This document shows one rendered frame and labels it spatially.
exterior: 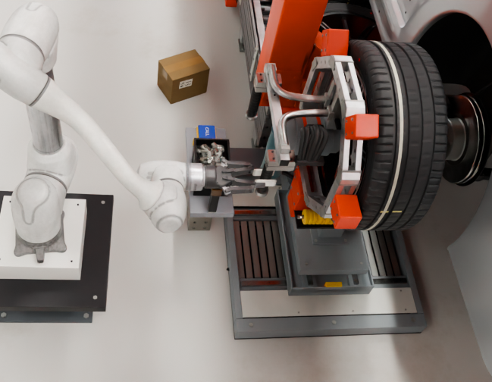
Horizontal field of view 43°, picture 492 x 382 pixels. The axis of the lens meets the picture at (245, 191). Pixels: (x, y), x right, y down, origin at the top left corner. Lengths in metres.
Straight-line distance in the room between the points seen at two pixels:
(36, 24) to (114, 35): 1.83
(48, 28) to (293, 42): 0.97
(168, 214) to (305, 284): 0.99
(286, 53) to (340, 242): 0.83
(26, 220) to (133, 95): 1.33
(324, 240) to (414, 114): 0.91
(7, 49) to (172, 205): 0.61
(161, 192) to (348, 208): 0.59
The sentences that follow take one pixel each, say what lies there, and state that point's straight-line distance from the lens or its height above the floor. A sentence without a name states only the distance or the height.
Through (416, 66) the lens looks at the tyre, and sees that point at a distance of 2.08.
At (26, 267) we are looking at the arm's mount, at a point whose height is 0.39.
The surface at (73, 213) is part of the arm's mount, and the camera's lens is 2.47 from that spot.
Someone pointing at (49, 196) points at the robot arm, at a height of 0.65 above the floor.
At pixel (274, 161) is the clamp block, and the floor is 0.95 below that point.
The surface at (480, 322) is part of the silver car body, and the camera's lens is 2.08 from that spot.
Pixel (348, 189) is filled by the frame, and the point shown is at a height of 0.90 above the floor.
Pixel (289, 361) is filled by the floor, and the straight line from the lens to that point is 2.69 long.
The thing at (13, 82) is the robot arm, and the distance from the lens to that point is 1.81.
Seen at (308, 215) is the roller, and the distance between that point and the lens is 2.38.
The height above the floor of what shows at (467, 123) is 0.95.
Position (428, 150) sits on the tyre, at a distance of 1.99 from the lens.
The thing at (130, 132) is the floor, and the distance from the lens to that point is 3.21.
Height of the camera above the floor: 2.46
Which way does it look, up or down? 54 degrees down
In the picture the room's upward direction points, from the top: 15 degrees clockwise
